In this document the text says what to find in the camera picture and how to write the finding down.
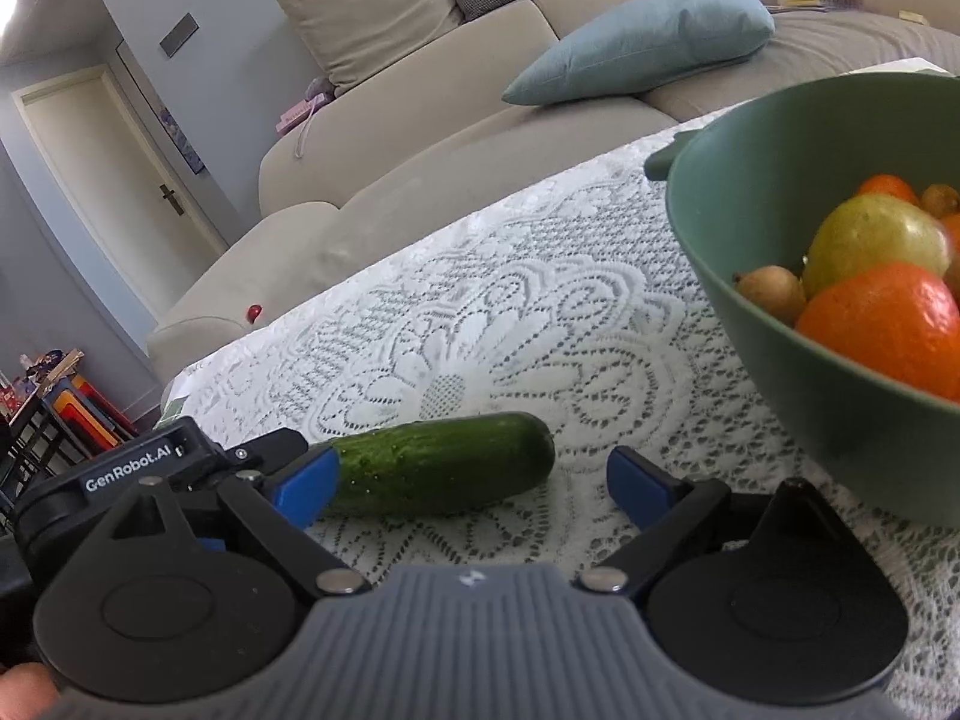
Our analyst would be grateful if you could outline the brown kiwi fruit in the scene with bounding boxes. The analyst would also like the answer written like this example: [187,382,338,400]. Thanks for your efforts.
[919,184,960,220]
[734,265,807,327]

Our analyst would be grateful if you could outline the green cucumber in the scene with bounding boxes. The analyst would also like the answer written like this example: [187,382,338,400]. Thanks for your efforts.
[325,413,555,517]

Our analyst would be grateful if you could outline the person's left hand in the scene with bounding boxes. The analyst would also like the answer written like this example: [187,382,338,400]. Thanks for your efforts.
[0,663,59,720]

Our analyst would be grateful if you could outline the stacked colourful stools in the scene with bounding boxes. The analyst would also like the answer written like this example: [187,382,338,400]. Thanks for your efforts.
[46,374,139,457]

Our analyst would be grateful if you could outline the small red ball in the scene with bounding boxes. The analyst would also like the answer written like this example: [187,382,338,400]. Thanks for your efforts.
[245,304,262,325]

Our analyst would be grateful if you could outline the orange fruit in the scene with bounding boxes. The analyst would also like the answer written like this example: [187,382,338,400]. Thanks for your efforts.
[796,262,958,400]

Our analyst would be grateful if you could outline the white door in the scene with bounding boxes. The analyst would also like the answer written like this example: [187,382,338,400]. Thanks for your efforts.
[13,65,224,319]

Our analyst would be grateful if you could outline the white lace tablecloth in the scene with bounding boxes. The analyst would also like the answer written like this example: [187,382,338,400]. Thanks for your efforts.
[159,58,960,720]

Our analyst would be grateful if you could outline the green yellow apple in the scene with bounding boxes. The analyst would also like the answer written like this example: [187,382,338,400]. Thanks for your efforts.
[802,193,953,298]

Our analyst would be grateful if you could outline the green bowl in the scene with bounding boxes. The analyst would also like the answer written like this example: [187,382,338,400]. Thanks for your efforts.
[644,71,958,528]

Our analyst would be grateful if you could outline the small tangerine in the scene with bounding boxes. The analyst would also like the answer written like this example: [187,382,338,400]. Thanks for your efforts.
[856,174,919,206]

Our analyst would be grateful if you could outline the pink toy on sofa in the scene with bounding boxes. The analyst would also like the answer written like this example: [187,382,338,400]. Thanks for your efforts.
[275,76,335,135]

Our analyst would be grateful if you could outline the beige sofa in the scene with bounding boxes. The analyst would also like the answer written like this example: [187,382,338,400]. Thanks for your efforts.
[148,0,958,380]

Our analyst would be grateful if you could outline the light blue cushion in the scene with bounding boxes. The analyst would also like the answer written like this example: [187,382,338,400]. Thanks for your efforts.
[503,0,775,106]

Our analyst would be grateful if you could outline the beige back cushion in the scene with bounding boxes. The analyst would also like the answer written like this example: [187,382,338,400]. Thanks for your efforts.
[277,0,462,94]

